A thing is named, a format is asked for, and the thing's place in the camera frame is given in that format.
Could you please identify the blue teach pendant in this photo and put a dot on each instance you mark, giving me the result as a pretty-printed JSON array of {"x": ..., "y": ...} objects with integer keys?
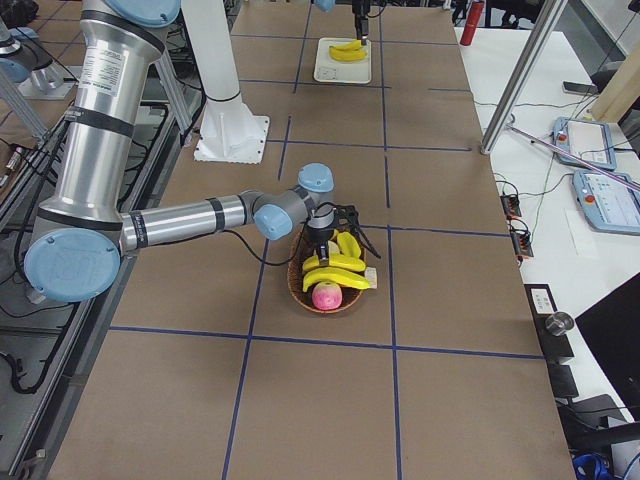
[
  {"x": 589, "y": 140},
  {"x": 608, "y": 205}
]

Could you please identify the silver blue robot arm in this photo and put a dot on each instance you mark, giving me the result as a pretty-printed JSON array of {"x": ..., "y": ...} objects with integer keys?
[
  {"x": 327, "y": 5},
  {"x": 79, "y": 235}
]

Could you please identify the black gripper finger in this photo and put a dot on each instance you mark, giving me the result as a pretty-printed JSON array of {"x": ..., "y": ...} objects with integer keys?
[
  {"x": 362, "y": 29},
  {"x": 323, "y": 254}
]

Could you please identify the yellow starfruit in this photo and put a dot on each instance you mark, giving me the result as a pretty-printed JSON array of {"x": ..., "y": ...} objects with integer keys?
[{"x": 348, "y": 244}]

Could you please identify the aluminium frame post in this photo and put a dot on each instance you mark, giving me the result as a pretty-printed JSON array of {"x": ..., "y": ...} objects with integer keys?
[{"x": 538, "y": 37}]

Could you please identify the paper price tag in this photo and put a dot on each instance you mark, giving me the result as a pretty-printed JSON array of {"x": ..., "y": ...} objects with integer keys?
[{"x": 370, "y": 275}]

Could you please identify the blue teach pendant near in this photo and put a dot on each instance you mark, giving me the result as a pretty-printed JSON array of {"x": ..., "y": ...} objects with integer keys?
[{"x": 608, "y": 205}]

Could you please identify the red water bottle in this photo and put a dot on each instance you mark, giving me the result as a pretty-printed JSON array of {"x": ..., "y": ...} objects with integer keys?
[{"x": 473, "y": 18}]

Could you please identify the brown wicker basket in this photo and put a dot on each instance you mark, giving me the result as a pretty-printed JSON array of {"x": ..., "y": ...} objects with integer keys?
[{"x": 301, "y": 250}]

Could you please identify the yellow banana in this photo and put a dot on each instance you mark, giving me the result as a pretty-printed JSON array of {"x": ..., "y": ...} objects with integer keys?
[
  {"x": 347, "y": 56},
  {"x": 348, "y": 47},
  {"x": 338, "y": 260},
  {"x": 336, "y": 275}
]

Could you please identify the red pink apple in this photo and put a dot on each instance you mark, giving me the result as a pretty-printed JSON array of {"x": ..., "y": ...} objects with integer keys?
[{"x": 327, "y": 296}]

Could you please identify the white bear print tray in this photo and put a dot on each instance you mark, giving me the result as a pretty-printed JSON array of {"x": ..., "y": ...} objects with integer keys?
[{"x": 327, "y": 70}]

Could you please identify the yellow lemon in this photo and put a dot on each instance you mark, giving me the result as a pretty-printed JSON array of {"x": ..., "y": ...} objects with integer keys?
[{"x": 333, "y": 248}]

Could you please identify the blue teach pendant far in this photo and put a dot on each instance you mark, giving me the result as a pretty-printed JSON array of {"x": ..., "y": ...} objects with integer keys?
[{"x": 589, "y": 140}]

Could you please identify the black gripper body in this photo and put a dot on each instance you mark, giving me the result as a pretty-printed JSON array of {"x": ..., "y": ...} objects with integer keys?
[
  {"x": 360, "y": 22},
  {"x": 320, "y": 236}
]

